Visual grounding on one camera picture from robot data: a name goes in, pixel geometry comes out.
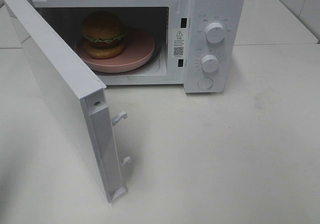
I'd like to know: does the white warning sticker QR code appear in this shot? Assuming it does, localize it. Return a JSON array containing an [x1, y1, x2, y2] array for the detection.
[[172, 28, 187, 58]]

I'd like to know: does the round white door button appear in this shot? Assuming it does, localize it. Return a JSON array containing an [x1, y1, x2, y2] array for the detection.
[[197, 77, 214, 90]]

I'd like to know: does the upper white power knob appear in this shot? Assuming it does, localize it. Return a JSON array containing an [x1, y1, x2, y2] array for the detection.
[[204, 20, 226, 44]]

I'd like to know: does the lower white timer knob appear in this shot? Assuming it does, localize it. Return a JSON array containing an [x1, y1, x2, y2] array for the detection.
[[200, 54, 220, 73]]

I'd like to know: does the white microwave oven body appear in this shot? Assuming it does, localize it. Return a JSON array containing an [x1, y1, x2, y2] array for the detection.
[[28, 0, 244, 93]]

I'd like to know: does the pink round plate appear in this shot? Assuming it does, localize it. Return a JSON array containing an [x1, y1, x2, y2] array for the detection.
[[74, 28, 155, 74]]

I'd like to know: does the white microwave door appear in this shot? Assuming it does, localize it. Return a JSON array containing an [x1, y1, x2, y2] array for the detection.
[[4, 0, 131, 202]]

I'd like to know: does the toy burger with lettuce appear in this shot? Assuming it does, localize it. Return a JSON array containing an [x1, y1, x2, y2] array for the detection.
[[81, 11, 127, 60]]

